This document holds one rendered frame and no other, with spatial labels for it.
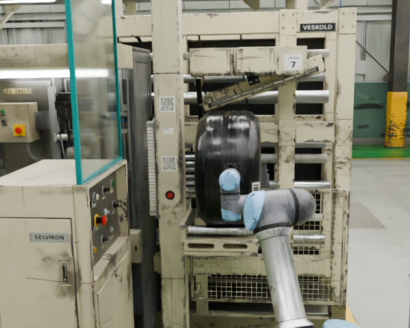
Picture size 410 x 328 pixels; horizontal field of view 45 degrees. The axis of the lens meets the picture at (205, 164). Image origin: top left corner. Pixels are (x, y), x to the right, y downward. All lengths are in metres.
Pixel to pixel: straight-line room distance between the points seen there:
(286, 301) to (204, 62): 1.53
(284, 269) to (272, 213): 0.16
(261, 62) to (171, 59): 0.50
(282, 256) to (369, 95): 10.38
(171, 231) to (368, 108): 9.56
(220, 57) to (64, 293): 1.40
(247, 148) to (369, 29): 9.75
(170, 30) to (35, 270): 1.22
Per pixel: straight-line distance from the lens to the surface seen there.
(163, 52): 2.39
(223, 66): 2.62
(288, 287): 1.45
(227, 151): 2.21
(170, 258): 2.56
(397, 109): 11.40
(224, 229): 2.40
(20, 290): 2.02
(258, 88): 2.75
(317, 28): 2.96
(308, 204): 1.53
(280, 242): 1.47
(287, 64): 2.62
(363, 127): 11.76
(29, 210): 1.90
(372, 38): 11.83
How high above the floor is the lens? 1.65
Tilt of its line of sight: 10 degrees down
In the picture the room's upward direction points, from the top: 1 degrees counter-clockwise
